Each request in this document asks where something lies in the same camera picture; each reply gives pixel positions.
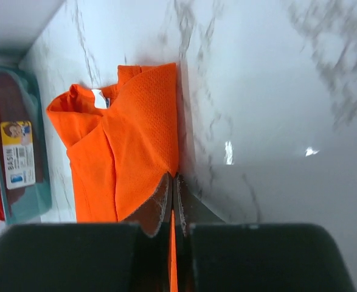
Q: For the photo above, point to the teal laundry basket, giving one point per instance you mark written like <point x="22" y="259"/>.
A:
<point x="20" y="101"/>

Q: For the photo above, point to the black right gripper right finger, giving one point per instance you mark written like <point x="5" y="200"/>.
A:
<point x="216" y="256"/>

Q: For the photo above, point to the orange t shirt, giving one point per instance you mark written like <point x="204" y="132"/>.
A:
<point x="120" y="141"/>

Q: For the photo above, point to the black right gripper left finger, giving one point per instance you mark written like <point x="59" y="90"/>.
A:
<point x="128" y="256"/>

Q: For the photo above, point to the yellow basin label sticker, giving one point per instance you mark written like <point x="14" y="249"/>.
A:
<point x="18" y="153"/>

